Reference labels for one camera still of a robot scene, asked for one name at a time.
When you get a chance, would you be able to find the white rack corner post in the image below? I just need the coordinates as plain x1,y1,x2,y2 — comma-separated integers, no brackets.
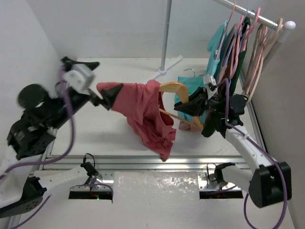
262,21,296,71

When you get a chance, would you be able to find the wooden clothes hanger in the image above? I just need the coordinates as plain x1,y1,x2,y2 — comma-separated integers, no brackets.
159,82,203,131

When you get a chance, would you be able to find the beige empty hanger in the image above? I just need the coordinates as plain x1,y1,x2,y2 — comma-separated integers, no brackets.
243,18,284,101

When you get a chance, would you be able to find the pink empty hanger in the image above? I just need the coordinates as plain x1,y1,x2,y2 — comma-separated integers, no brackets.
244,23,270,96

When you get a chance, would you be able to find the aluminium frame rail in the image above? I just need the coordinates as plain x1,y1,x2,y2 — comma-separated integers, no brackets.
7,62,272,229

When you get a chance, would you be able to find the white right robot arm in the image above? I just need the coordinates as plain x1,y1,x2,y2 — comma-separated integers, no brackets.
174,87,292,208

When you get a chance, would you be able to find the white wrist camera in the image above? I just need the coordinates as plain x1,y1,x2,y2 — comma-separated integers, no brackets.
203,74,217,92
63,66,95,95

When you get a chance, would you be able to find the chrome hanging rail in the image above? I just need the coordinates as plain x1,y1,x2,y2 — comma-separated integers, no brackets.
213,0,282,30

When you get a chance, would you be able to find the white rack base foot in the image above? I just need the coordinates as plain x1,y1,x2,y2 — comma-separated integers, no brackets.
151,55,183,80

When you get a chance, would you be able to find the beige pink garment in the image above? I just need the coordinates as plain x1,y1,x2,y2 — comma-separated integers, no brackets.
178,122,202,133

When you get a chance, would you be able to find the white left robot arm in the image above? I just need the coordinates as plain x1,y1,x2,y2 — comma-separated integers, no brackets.
0,57,123,218

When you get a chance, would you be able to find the teal t-shirt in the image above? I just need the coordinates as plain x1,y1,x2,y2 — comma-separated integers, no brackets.
177,21,227,95

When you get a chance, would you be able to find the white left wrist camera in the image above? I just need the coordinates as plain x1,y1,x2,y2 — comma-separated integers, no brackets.
63,66,95,95

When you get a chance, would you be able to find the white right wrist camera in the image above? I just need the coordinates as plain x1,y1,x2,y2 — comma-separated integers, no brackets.
203,74,217,92

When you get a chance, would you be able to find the grey rack upright pole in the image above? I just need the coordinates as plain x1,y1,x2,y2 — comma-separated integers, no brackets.
160,0,172,72

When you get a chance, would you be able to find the salmon red t-shirt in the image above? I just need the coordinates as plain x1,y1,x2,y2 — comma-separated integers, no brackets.
112,80,176,162

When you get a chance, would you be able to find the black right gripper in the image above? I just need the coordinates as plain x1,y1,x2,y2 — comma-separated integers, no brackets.
175,88,227,119

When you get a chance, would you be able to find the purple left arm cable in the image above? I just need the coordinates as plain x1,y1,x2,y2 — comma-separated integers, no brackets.
0,66,115,229

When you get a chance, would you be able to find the pink hanger with blue hook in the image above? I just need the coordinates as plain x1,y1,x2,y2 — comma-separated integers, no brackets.
224,8,261,80

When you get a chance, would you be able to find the dark green hanging garment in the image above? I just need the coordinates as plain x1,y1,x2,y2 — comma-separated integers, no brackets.
201,18,252,138

